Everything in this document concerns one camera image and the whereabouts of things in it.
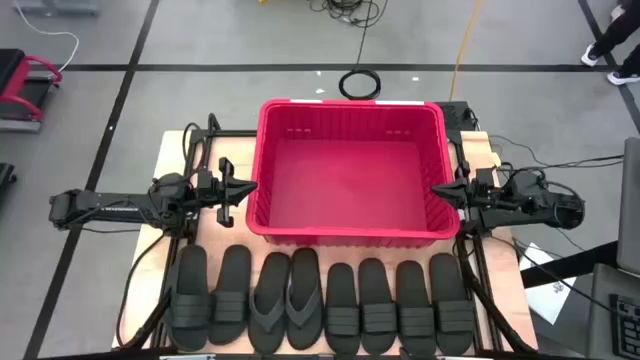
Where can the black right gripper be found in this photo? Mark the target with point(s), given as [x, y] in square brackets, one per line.
[477, 200]

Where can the person's shoe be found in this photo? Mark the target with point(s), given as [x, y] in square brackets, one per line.
[620, 78]
[589, 56]

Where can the short white tape strip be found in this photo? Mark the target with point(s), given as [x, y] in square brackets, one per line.
[306, 101]

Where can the large black slide sandal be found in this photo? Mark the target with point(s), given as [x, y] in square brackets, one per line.
[230, 305]
[189, 310]

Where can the red and black cart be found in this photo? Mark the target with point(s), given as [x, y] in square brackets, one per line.
[20, 95]

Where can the grey metal stand base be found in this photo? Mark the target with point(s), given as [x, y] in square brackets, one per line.
[60, 6]

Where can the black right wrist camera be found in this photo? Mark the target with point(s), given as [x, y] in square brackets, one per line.
[485, 180]

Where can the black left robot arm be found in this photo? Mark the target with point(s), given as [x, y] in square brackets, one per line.
[115, 207]

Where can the white paper sheet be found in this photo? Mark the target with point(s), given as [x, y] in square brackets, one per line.
[547, 295]

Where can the long white tape strip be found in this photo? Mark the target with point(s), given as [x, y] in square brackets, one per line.
[400, 102]

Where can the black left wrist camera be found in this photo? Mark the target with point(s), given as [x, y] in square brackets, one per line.
[206, 182]

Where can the black keyboard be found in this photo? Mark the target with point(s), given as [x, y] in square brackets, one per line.
[627, 325]

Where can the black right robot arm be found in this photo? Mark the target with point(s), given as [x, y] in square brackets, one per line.
[540, 200]

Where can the grey monitor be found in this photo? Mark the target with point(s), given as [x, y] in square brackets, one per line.
[630, 210]

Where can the medium black slide sandal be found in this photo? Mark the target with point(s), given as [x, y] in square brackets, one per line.
[416, 320]
[452, 315]

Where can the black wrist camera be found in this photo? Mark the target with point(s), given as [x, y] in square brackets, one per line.
[206, 182]
[485, 180]

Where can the person's leg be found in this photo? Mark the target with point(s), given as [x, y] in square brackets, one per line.
[632, 62]
[617, 32]

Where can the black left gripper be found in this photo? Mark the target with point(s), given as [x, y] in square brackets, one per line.
[226, 192]

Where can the grey desk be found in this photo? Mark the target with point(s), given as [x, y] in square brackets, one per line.
[600, 320]

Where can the red plastic ribbed bin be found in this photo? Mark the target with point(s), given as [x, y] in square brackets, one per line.
[350, 180]

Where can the small black slide sandal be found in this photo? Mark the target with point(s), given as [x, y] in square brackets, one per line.
[378, 315]
[342, 315]

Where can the black power strip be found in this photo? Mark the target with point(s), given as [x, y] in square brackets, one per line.
[457, 115]

